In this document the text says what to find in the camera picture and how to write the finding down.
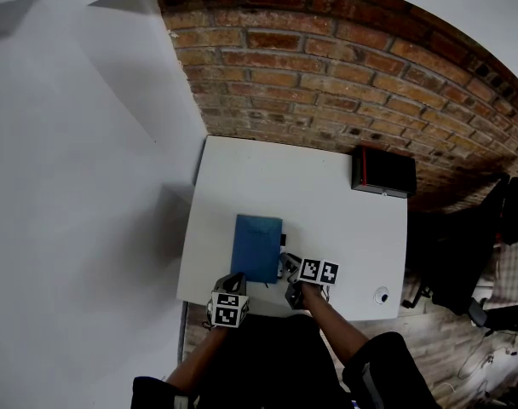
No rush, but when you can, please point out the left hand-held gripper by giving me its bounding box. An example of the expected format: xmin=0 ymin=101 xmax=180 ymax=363
xmin=205 ymin=272 xmax=251 ymax=329

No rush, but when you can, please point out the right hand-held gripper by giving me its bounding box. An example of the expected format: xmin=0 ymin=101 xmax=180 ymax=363
xmin=278 ymin=251 xmax=341 ymax=311

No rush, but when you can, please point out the blue notebook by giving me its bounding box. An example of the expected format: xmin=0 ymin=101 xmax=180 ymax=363
xmin=230 ymin=214 xmax=284 ymax=285

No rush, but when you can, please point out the person's right forearm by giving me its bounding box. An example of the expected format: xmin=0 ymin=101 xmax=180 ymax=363
xmin=300 ymin=282 xmax=371 ymax=365

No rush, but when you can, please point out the person's left forearm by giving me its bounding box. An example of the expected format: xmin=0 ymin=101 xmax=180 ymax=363
xmin=164 ymin=325 xmax=231 ymax=396

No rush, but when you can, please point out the white table top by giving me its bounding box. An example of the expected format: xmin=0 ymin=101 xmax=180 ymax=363
xmin=176 ymin=135 xmax=410 ymax=323

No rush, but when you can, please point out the black office chair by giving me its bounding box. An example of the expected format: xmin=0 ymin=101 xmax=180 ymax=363
xmin=405 ymin=171 xmax=518 ymax=328

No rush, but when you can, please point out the person's black clothing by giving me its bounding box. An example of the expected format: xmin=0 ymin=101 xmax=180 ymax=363
xmin=129 ymin=312 xmax=444 ymax=409

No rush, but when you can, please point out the black storage box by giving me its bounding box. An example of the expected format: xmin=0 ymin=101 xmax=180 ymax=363
xmin=350 ymin=144 xmax=418 ymax=199

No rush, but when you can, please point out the plaid cloth chair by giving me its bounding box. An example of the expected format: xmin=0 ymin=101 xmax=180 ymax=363
xmin=492 ymin=235 xmax=518 ymax=307

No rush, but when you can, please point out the black floor cable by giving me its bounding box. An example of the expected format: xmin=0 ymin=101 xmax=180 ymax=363
xmin=456 ymin=333 xmax=518 ymax=379

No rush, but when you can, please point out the grey wall panel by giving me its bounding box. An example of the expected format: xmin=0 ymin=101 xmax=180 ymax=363
xmin=0 ymin=0 xmax=39 ymax=43

